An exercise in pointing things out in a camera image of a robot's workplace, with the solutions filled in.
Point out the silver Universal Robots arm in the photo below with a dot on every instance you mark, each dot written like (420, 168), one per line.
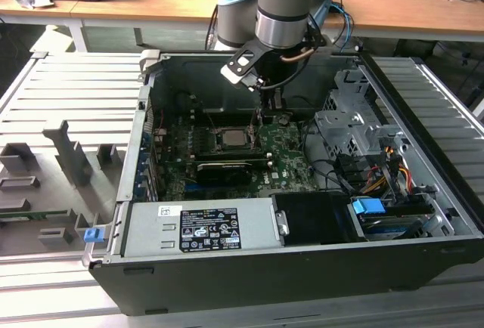
(283, 3)

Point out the silver metal drive cage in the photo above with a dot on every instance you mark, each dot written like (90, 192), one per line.
(340, 124)

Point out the thin metal locking lever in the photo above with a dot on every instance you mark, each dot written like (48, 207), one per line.
(251, 122)
(212, 121)

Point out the grey parts rack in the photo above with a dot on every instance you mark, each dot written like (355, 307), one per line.
(72, 154)

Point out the blue disk carrier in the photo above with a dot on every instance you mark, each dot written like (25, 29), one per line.
(367, 206)

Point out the white barcode sticker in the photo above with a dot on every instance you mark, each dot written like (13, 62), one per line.
(169, 210)

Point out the blue case latch clip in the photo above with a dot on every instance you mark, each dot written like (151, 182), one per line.
(93, 236)

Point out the black open PC case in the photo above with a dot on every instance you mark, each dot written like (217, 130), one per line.
(264, 282)

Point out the black RAM slot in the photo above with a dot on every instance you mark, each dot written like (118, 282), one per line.
(261, 161)
(230, 154)

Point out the grey power supply unit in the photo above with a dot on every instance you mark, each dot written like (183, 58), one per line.
(151, 229)

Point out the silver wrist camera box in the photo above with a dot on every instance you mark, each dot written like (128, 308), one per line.
(242, 64)

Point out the silver CPU plate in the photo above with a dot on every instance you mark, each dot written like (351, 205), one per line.
(234, 138)

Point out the green RAM stick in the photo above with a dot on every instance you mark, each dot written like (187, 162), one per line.
(34, 214)

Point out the black CPU socket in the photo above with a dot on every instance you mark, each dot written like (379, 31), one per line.
(217, 147)

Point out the green motherboard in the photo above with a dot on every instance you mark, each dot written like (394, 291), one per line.
(287, 154)

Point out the black graphics card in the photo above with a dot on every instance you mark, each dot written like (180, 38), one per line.
(223, 175)

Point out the wooden desk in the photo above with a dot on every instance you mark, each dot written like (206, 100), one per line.
(397, 10)
(34, 12)

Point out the black specification label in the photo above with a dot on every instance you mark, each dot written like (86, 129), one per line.
(210, 229)

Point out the hard disk drive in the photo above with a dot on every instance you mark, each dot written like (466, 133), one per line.
(393, 226)

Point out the black fan shroud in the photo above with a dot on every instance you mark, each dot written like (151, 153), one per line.
(314, 218)

